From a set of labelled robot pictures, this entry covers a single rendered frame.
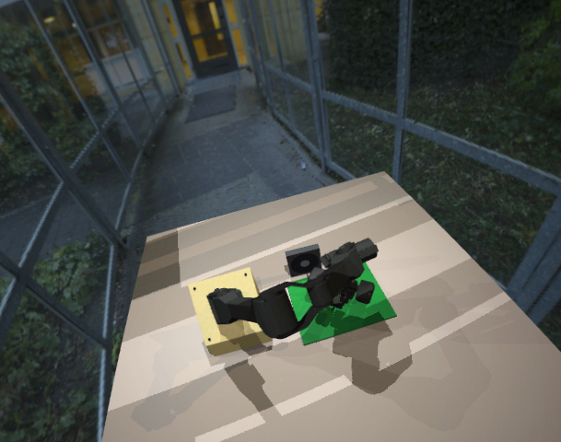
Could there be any green circuit board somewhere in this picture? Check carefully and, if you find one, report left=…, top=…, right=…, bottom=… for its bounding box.
left=288, top=262, right=397, bottom=345

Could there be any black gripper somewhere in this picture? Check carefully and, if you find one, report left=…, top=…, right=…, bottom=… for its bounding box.
left=308, top=267, right=375, bottom=304

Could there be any black computer fan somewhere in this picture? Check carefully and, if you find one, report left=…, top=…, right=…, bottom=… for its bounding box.
left=285, top=244, right=322, bottom=278

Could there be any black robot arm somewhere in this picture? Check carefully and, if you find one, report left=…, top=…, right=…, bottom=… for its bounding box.
left=206, top=238, right=379, bottom=340

